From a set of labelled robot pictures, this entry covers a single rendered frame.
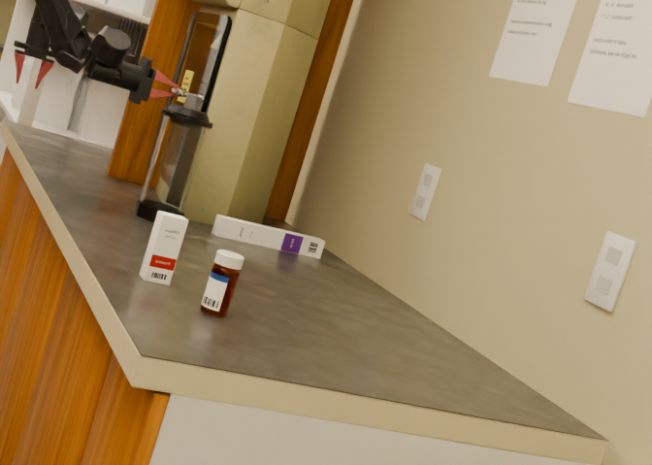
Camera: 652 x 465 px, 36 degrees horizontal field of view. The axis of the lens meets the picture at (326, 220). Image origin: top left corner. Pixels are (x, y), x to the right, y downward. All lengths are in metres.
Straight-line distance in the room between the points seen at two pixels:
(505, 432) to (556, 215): 0.48
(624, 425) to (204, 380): 0.65
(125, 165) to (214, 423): 1.42
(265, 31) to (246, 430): 1.18
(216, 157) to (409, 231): 0.45
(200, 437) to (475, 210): 0.91
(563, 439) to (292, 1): 1.19
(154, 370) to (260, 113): 1.16
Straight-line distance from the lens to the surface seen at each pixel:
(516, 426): 1.43
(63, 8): 2.21
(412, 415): 1.34
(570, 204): 1.75
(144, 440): 1.23
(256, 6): 2.23
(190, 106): 2.09
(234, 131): 2.24
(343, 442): 1.31
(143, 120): 2.57
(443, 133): 2.15
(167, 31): 2.57
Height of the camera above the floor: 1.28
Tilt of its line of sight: 6 degrees down
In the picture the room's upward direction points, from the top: 18 degrees clockwise
